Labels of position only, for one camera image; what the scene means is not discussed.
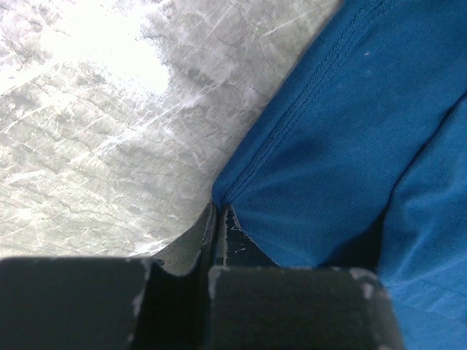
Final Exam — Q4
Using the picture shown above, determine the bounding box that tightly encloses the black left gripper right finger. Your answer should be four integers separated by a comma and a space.
207, 206, 404, 349

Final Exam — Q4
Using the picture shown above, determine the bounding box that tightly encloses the blue printed t-shirt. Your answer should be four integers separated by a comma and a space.
212, 1, 466, 349

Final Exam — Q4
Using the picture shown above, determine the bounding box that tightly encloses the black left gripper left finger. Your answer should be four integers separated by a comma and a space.
1, 204, 217, 349

